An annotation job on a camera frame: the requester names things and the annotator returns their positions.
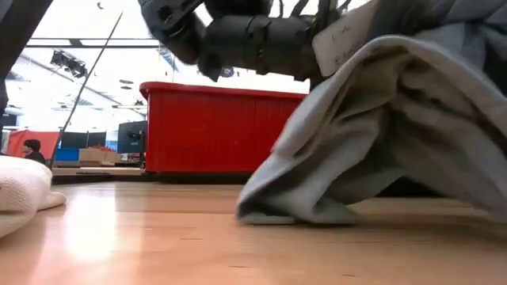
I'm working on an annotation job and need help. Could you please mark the black ceiling spotlight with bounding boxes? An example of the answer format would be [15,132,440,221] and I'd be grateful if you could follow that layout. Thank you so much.
[49,50,89,79]

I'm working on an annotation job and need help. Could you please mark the light grey garment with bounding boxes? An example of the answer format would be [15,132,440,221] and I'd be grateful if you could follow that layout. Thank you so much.
[236,0,507,226]

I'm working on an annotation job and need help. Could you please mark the blue low partition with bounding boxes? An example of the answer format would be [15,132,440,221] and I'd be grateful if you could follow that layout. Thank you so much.
[55,147,80,162]

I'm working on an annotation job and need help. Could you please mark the brown cardboard box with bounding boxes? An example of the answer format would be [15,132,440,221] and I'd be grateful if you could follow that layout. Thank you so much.
[78,146,120,164]

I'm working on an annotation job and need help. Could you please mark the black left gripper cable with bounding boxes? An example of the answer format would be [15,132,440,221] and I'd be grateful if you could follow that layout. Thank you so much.
[276,0,352,25]

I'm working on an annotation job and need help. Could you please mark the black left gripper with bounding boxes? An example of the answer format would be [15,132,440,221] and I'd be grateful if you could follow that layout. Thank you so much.
[196,14,324,83]

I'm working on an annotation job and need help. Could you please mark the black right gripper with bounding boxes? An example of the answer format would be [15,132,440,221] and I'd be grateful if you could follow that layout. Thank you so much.
[372,0,447,40]

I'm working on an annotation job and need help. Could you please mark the red fabric partition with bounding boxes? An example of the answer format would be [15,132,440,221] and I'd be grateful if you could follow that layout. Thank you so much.
[6,129,60,159]

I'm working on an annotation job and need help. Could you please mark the black monitor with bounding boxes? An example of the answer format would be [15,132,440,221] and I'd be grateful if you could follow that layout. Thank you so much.
[116,120,147,155]

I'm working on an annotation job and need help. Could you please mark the cream canvas tote bag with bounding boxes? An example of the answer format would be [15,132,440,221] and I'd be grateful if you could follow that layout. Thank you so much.
[0,154,67,239]

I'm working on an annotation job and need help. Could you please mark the red plastic laundry bin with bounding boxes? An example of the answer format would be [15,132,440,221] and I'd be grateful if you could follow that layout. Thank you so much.
[139,81,308,175]

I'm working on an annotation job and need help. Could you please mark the person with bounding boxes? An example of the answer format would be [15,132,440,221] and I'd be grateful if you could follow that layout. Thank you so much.
[21,138,48,166]

